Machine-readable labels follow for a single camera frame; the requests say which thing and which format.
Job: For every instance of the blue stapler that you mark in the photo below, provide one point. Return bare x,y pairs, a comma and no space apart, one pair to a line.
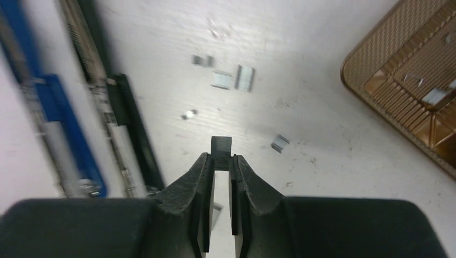
53,117

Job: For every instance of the black stapler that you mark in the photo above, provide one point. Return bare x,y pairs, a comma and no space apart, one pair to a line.
115,102

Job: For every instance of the tiny staple fragment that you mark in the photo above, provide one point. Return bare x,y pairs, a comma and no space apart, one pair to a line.
189,114

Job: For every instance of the brown plastic tray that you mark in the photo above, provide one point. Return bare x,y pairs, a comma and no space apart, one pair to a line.
372,72

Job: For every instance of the small staple fragment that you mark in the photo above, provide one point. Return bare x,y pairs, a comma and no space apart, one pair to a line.
203,61

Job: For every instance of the staple strip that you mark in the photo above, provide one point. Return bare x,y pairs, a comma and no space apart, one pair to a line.
221,152
216,212
279,143
244,78

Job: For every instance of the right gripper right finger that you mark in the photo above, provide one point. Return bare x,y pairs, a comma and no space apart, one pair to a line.
265,223

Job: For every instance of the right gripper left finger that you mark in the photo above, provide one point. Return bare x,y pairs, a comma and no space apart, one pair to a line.
175,222

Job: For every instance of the loose staples in tray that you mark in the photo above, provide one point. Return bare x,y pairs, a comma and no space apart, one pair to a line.
429,75

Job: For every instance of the bent staple fragment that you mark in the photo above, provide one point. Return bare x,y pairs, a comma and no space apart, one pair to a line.
222,80

